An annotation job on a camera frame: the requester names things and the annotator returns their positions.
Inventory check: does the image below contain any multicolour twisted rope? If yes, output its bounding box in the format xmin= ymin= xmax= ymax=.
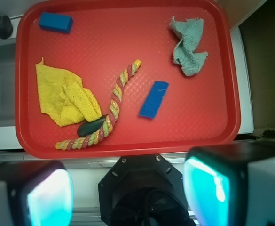
xmin=55 ymin=59 xmax=142 ymax=150

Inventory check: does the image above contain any grey sink basin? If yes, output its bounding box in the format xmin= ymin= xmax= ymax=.
xmin=0 ymin=38 xmax=16 ymax=127

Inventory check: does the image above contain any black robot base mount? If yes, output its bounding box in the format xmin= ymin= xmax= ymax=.
xmin=98 ymin=154 xmax=196 ymax=226

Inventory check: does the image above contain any red plastic tray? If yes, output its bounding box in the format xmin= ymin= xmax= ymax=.
xmin=15 ymin=0 xmax=241 ymax=159

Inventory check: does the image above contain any dark green oval object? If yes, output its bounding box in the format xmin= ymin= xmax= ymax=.
xmin=77 ymin=115 xmax=106 ymax=137

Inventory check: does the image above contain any blue sponge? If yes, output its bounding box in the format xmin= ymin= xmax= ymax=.
xmin=139 ymin=81 xmax=169 ymax=119

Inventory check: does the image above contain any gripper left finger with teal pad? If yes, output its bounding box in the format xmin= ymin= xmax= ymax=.
xmin=0 ymin=160 xmax=74 ymax=226

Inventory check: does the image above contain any brown cardboard panel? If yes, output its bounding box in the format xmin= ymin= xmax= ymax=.
xmin=230 ymin=0 xmax=275 ymax=139

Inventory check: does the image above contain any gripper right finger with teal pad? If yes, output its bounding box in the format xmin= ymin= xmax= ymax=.
xmin=183 ymin=142 xmax=275 ymax=226

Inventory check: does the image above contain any light blue cloth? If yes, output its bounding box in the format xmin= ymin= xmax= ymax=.
xmin=169 ymin=17 xmax=208 ymax=77

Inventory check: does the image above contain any yellow cloth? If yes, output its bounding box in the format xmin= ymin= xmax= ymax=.
xmin=35 ymin=59 xmax=102 ymax=127

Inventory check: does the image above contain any blue rectangular block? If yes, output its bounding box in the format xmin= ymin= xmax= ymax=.
xmin=39 ymin=12 xmax=73 ymax=34

